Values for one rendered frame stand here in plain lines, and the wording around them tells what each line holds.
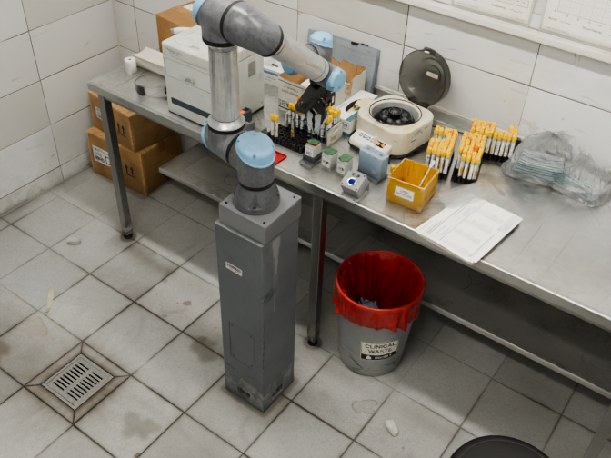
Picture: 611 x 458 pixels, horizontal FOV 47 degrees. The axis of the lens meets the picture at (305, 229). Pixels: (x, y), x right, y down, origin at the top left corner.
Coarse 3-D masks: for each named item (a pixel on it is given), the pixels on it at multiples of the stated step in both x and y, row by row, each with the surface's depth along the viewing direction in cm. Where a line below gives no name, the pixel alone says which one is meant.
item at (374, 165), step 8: (360, 152) 247; (368, 152) 244; (376, 152) 244; (360, 160) 249; (368, 160) 246; (376, 160) 243; (384, 160) 242; (360, 168) 250; (368, 168) 247; (376, 168) 244; (384, 168) 245; (368, 176) 248; (376, 176) 246; (384, 176) 248
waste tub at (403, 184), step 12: (396, 168) 238; (408, 168) 243; (420, 168) 241; (432, 168) 238; (396, 180) 232; (408, 180) 246; (420, 180) 243; (432, 180) 233; (396, 192) 235; (408, 192) 232; (420, 192) 230; (432, 192) 239; (408, 204) 236; (420, 204) 233
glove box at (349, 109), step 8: (352, 96) 280; (360, 96) 281; (368, 96) 281; (376, 96) 281; (344, 104) 276; (352, 104) 278; (360, 104) 272; (344, 112) 271; (352, 112) 271; (344, 120) 267; (352, 120) 266; (344, 128) 269; (352, 128) 269
